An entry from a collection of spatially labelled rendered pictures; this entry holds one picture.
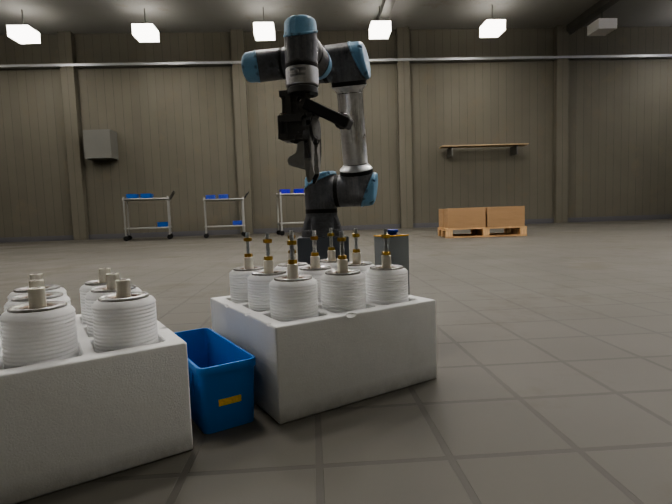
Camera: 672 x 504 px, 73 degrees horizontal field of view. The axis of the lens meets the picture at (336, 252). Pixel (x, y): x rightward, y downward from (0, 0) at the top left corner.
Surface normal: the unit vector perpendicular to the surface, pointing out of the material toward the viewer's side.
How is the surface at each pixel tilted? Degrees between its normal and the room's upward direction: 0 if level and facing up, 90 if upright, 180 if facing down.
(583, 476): 0
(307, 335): 90
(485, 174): 90
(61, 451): 90
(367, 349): 90
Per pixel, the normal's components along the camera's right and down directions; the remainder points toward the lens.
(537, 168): 0.05, 0.07
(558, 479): -0.04, -1.00
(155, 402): 0.55, 0.05
